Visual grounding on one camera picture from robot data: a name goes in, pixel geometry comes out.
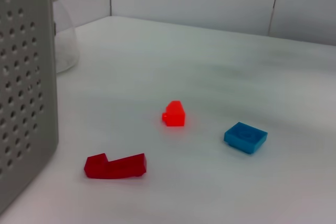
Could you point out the blue square block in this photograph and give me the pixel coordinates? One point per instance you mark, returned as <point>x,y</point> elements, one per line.
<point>245,137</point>

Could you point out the grey perforated storage bin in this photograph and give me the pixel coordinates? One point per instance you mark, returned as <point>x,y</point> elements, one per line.
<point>26,77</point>

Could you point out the glass pitcher black lid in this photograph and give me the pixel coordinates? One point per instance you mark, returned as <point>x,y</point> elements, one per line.
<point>65,45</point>

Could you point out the orange red pointed block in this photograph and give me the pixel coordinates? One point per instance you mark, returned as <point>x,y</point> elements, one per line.
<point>174,115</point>

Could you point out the dark red long block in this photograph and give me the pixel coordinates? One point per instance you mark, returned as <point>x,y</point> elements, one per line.
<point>115,167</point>

